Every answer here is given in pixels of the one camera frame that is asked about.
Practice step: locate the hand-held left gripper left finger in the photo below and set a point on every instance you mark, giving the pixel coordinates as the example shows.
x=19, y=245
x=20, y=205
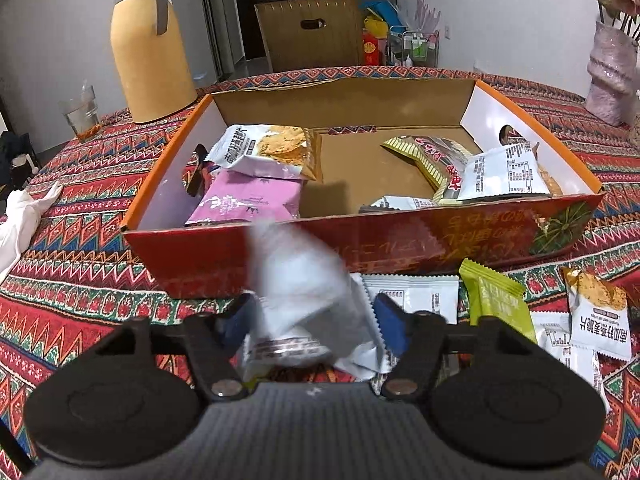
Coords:
x=239, y=322

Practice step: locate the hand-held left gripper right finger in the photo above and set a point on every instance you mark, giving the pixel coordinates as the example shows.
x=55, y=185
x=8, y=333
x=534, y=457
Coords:
x=392, y=322

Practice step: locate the white oat cracker packet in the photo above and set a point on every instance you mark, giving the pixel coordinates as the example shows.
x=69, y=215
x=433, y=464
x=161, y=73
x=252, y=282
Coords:
x=270, y=150
x=400, y=203
x=505, y=175
x=300, y=290
x=597, y=315
x=425, y=297
x=565, y=355

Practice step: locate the orange cardboard box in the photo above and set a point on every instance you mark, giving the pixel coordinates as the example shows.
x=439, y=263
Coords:
x=400, y=250

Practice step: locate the green and white packet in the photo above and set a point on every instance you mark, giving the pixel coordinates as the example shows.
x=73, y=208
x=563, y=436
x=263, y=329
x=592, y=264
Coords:
x=500, y=300

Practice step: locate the pink packet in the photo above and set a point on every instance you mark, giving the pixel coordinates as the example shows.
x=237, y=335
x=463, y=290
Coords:
x=245, y=200

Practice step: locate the gold striped packet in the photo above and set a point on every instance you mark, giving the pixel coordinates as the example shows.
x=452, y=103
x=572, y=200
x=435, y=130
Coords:
x=430, y=160

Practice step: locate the dark wrapper packet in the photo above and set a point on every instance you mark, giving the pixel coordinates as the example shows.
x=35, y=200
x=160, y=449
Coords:
x=197, y=170

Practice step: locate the white cloth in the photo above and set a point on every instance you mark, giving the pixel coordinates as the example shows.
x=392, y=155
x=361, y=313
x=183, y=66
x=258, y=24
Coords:
x=20, y=230

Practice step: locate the glass cup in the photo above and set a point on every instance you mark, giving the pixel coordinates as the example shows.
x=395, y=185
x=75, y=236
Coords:
x=82, y=117

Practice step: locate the red and yellow gift bag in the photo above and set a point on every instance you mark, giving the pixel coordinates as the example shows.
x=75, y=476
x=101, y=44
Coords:
x=372, y=47

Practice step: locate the yellow thermos jug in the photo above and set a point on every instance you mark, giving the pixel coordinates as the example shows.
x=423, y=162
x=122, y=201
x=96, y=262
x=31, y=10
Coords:
x=150, y=60

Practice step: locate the wooden chair back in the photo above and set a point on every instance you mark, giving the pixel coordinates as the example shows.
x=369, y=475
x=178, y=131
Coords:
x=310, y=45

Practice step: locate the blue roll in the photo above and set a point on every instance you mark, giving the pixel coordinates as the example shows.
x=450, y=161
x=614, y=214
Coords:
x=387, y=12

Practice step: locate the pink feather decoration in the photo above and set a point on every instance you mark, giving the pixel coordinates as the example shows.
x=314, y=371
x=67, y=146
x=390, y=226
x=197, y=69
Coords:
x=425, y=10

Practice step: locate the dark door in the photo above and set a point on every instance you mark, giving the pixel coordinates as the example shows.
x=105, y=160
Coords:
x=270, y=5

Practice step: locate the pink vase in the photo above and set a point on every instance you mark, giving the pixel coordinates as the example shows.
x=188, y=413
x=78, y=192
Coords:
x=610, y=80

